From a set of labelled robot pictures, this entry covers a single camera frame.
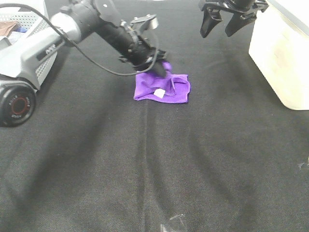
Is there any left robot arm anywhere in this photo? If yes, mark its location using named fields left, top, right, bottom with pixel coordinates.
left=0, top=0, right=166, bottom=127

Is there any blue cloth in basket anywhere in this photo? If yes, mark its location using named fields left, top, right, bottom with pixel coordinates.
left=15, top=27, right=28, bottom=33

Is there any grey perforated laundry basket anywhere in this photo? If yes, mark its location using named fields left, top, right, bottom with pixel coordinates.
left=0, top=6, right=57, bottom=90

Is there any purple microfiber towel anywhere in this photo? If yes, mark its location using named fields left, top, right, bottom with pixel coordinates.
left=133, top=61, right=191, bottom=104

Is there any black table cloth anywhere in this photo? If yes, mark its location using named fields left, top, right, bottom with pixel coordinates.
left=0, top=0, right=309, bottom=232

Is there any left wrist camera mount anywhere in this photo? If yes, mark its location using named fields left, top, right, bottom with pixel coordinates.
left=120, top=14, right=159, bottom=34

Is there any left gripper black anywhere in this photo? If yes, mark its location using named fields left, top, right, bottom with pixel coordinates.
left=102, top=21, right=167, bottom=78

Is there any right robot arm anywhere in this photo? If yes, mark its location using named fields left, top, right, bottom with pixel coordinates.
left=198, top=0, right=268, bottom=38

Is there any clear tape piece front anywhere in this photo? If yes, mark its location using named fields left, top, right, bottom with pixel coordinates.
left=160, top=214, right=188, bottom=232

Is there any brown cloth in basket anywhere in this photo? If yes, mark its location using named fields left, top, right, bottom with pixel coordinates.
left=0, top=21, right=18, bottom=37

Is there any cream white storage bin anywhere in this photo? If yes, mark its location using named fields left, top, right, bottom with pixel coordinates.
left=249, top=0, right=309, bottom=110

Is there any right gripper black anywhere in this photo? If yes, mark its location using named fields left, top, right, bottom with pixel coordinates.
left=198, top=0, right=268, bottom=38

